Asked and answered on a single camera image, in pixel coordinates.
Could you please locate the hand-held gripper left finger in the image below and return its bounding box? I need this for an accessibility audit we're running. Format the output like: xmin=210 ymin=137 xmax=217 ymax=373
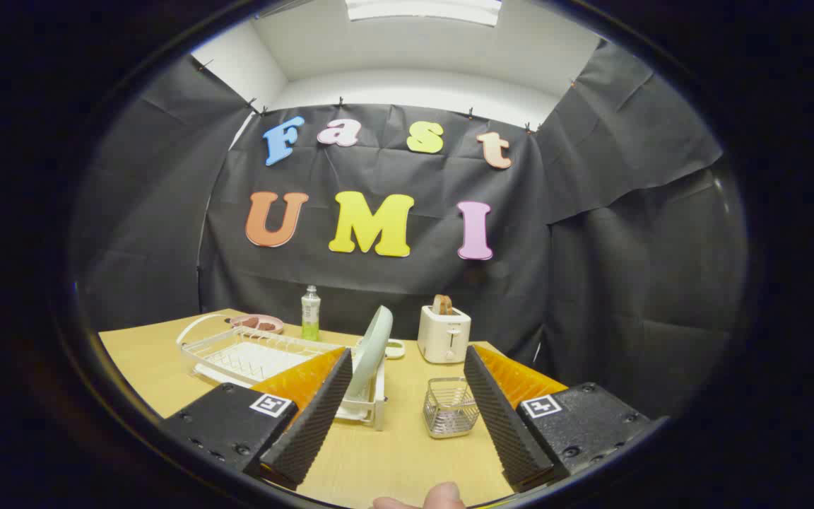
xmin=160 ymin=346 xmax=353 ymax=490

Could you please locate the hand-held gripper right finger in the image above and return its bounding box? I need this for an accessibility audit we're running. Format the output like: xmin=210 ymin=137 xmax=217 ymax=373
xmin=464 ymin=345 xmax=651 ymax=493

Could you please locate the metal wire basket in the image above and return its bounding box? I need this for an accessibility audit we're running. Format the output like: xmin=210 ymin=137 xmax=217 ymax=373
xmin=423 ymin=377 xmax=480 ymax=439

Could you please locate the white wire dish rack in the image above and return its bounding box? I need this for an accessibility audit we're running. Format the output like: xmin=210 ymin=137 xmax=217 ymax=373
xmin=176 ymin=313 xmax=388 ymax=431

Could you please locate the light green plate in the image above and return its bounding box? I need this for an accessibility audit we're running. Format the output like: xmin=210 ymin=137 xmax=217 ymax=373
xmin=346 ymin=305 xmax=394 ymax=400

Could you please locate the pink plate with food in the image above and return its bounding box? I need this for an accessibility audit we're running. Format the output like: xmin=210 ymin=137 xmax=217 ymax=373
xmin=229 ymin=314 xmax=285 ymax=334

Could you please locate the white toaster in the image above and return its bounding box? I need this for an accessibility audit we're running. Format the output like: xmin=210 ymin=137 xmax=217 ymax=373
xmin=418 ymin=305 xmax=472 ymax=364

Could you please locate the green drink bottle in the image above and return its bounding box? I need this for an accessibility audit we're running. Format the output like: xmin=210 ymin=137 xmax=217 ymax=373
xmin=300 ymin=285 xmax=322 ymax=342

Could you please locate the ceiling light panel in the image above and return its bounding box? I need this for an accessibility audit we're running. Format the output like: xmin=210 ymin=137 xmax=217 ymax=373
xmin=345 ymin=0 xmax=503 ymax=28

